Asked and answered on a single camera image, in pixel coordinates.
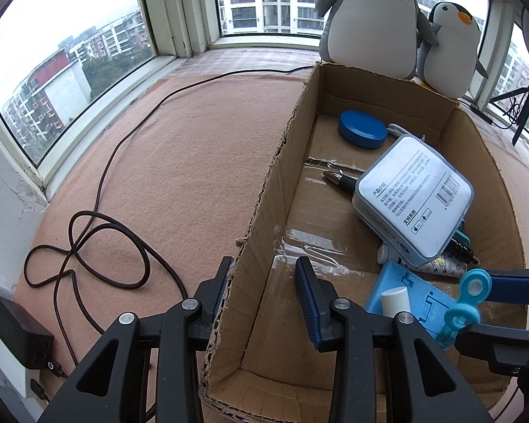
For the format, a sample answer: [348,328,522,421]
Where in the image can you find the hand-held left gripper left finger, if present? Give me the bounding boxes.
[35,256,234,423]

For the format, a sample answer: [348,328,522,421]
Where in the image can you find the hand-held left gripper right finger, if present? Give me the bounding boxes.
[294,256,495,423]

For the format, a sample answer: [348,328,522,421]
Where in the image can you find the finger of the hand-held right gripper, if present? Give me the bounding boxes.
[454,323,529,380]
[485,260,529,306]

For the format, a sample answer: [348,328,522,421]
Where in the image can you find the blue handled scissors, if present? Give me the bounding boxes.
[436,269,493,351]

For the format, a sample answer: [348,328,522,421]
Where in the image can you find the teal utility knife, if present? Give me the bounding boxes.
[454,220,472,247]

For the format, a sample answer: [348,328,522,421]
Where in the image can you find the small patterned white pouch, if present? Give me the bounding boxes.
[376,242,470,278]

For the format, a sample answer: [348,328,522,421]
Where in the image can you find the green tube with white cap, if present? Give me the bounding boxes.
[380,286,412,318]

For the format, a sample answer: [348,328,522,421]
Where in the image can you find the blue plastic phone stand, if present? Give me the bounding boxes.
[365,261,457,340]

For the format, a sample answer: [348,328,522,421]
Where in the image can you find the cardboard box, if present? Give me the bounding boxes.
[201,62,529,419]

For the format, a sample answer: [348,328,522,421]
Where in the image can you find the black pen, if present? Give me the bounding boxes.
[324,171,476,265]

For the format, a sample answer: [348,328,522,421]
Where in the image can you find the white square clear-lidded box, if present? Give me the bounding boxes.
[353,134,474,267]

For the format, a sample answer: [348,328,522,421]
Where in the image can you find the blue round case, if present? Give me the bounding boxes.
[339,111,387,149]

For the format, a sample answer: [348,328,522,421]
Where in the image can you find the white usb cable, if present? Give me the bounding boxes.
[385,123,428,142]

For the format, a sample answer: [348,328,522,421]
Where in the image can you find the black tripod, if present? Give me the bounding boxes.
[489,77,529,145]

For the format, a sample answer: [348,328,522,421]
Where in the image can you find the black power adapter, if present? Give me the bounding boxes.
[0,296,56,368]

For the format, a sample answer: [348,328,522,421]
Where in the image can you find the small penguin plush toy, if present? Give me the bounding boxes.
[416,1,488,99]

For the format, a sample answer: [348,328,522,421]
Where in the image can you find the large penguin plush toy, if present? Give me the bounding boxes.
[315,0,439,79]

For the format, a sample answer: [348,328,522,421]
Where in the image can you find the dark ring light cable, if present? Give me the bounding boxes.
[24,65,516,362]

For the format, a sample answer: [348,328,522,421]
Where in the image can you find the black inline cable remote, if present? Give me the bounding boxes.
[469,103,497,124]

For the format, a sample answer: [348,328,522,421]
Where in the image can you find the white wall socket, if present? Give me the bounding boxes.
[0,273,38,399]

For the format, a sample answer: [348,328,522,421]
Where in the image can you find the white window frame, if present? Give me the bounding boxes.
[0,0,529,195]

